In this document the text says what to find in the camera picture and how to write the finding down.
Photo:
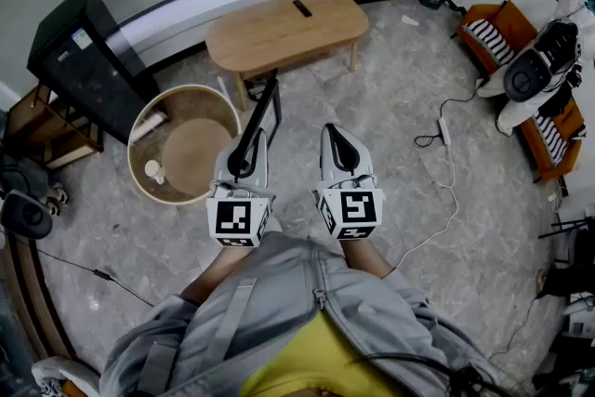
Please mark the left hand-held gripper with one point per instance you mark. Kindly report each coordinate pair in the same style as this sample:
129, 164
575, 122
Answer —
234, 218

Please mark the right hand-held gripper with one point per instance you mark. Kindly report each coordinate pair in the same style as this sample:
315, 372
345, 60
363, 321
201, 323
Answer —
358, 209

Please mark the black framed picture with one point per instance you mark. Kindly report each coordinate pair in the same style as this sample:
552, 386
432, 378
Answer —
259, 107

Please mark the person's right forearm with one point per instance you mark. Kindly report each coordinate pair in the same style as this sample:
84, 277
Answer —
367, 258

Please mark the person's left forearm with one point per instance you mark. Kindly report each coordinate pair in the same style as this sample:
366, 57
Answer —
218, 269

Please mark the wooden coffee table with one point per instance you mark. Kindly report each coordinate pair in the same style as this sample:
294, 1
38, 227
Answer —
279, 32

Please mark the white cup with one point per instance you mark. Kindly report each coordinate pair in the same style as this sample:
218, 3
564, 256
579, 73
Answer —
154, 172

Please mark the white tube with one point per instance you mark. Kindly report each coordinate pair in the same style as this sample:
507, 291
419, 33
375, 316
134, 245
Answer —
148, 125

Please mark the white power strip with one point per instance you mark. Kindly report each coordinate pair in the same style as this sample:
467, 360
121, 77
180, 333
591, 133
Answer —
445, 130

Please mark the person's grey jacket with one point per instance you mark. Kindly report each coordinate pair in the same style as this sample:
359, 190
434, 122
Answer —
279, 283

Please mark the white paper scrap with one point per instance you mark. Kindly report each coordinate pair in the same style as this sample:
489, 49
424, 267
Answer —
410, 20

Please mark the black remote control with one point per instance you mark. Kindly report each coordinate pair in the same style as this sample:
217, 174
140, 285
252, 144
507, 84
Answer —
302, 8

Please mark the black cabinet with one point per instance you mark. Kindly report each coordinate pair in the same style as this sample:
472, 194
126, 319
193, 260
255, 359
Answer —
88, 70

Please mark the black white striped cushion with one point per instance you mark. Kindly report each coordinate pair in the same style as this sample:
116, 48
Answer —
551, 137
490, 41

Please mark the person's yellow shirt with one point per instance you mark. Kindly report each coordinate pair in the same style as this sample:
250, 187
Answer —
316, 362

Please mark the orange sofa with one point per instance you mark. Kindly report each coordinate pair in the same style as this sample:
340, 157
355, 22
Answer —
511, 23

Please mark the wooden shelf unit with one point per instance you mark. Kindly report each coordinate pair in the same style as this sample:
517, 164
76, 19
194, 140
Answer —
32, 116

